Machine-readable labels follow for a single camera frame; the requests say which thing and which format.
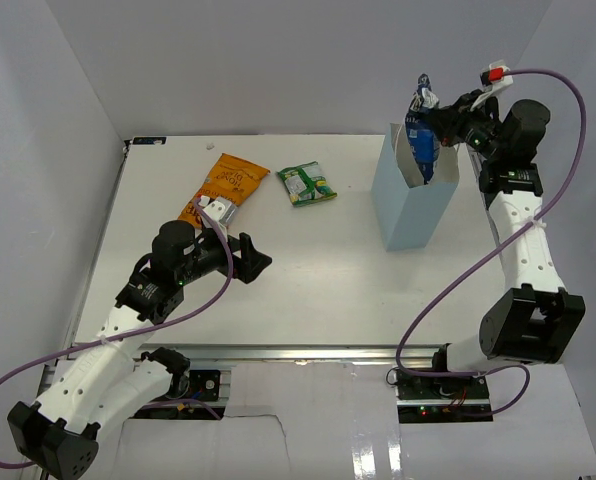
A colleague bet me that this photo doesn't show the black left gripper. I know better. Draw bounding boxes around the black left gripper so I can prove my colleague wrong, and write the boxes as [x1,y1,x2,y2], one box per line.
[177,223,272,285]

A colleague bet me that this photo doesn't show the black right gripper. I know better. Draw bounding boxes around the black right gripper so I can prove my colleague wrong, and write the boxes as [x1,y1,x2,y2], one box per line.
[424,90,507,161]

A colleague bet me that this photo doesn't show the blue cookie bag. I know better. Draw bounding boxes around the blue cookie bag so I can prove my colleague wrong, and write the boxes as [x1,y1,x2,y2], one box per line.
[404,73,440,184]

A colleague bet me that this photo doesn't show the green snack bag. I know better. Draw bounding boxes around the green snack bag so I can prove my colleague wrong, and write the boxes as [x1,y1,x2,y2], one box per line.
[276,161,337,207]

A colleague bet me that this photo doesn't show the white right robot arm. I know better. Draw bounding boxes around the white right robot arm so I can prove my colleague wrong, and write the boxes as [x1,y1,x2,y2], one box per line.
[429,90,586,399]

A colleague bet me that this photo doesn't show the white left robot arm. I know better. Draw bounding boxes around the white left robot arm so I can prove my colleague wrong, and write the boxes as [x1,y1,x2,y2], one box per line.
[7,220,272,479]

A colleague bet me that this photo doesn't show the orange potato chips bag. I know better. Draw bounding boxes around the orange potato chips bag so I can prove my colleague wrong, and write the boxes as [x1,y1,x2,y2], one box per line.
[178,153,270,228]

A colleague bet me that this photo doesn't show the light blue paper bag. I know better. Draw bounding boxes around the light blue paper bag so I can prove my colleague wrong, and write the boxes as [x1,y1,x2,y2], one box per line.
[371,123,460,251]

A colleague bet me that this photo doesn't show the white front cardboard panel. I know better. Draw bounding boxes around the white front cardboard panel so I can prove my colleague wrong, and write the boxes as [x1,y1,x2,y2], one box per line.
[87,363,596,479]

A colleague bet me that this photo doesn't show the black label sticker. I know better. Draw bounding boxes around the black label sticker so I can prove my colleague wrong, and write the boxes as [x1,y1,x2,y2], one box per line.
[132,136,167,145]

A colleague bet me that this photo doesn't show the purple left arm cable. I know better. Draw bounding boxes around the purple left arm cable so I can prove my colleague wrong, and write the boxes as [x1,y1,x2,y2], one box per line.
[0,195,238,467]

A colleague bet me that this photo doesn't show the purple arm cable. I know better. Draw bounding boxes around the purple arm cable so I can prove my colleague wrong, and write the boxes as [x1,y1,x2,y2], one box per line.
[0,195,238,467]
[395,67,588,419]

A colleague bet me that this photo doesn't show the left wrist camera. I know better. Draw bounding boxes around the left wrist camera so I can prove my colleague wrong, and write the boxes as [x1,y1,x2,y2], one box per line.
[199,195,238,227]

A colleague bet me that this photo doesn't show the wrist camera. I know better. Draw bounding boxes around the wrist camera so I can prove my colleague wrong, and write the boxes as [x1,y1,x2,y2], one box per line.
[470,60,513,111]
[199,195,238,227]

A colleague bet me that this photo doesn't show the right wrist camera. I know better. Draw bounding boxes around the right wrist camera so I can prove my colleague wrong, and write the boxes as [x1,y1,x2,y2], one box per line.
[470,60,513,111]

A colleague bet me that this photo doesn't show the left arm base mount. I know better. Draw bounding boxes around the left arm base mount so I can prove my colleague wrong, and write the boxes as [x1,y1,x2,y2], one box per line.
[127,368,222,402]

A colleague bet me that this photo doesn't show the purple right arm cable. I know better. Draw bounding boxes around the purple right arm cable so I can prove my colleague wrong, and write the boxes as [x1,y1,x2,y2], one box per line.
[395,67,588,419]

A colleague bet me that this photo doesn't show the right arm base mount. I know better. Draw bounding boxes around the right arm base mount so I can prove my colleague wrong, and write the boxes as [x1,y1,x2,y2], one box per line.
[385,368,489,402]

